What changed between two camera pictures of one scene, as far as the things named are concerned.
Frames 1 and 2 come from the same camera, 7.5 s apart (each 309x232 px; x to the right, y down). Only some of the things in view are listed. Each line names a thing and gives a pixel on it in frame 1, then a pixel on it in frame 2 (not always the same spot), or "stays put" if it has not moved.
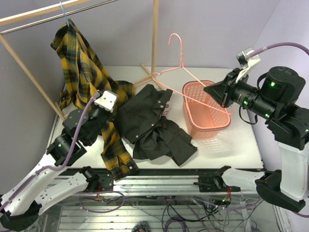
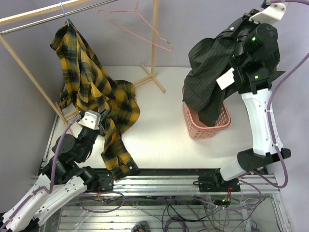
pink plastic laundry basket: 206,118 stays put
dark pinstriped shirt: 139,117 -> 210,79
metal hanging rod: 21,26 stays put
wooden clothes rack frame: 152,75 stays put
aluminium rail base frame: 164,200 stays put
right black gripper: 222,92 -> 245,22
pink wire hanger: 192,75 -> 136,10
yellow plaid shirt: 87,84 stays put
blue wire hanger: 64,15 stays put
